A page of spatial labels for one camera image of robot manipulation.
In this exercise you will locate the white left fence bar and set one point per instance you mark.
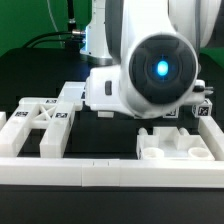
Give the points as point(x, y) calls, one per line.
point(2, 119)

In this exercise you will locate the white chair back frame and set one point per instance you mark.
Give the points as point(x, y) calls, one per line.
point(52, 115)

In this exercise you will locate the white front fence bar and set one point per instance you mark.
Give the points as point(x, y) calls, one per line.
point(115, 173)

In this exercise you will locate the white fence bar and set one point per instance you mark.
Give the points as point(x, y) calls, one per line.
point(115, 173)
point(2, 119)
point(213, 136)

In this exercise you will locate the black vertical pole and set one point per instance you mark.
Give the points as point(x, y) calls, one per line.
point(71, 22)

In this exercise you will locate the white chair seat part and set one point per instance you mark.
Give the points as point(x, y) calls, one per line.
point(171, 143)

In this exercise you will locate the white tagged cube left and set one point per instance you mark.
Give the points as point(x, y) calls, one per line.
point(173, 114)

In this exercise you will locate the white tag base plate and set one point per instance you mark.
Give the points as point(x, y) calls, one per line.
point(72, 92)

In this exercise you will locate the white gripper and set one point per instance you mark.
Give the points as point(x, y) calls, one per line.
point(110, 89)

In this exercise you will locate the white right fence bar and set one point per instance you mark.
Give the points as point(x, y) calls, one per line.
point(213, 136)

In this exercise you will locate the white tagged cube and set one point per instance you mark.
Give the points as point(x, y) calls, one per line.
point(203, 109)
point(173, 114)

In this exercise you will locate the white tagged cube right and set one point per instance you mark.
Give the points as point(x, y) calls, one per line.
point(203, 109)

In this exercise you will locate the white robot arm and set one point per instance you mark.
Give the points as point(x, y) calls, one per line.
point(147, 54)

